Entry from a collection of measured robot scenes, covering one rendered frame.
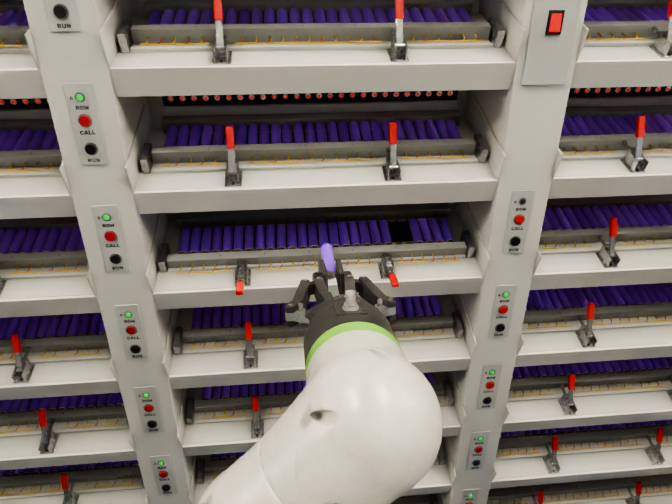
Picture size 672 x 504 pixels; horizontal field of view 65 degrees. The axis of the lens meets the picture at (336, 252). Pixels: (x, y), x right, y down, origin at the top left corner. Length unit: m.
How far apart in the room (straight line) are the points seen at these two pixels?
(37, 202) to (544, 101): 0.82
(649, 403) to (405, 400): 1.12
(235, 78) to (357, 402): 0.58
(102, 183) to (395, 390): 0.66
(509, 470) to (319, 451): 1.09
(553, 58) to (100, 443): 1.13
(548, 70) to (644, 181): 0.29
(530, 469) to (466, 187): 0.79
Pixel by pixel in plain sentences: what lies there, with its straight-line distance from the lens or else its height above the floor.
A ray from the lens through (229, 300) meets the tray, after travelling 0.99.
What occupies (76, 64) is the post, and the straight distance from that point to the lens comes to 0.88.
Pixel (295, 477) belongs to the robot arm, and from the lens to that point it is 0.40.
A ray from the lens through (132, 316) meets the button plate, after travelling 1.03.
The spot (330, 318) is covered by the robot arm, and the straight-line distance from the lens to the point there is 0.50.
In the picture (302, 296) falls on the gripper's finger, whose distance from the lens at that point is 0.63.
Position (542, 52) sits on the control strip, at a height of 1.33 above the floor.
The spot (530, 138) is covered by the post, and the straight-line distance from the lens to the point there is 0.94.
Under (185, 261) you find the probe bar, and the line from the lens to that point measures 1.00.
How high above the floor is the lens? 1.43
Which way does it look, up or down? 28 degrees down
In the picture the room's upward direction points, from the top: straight up
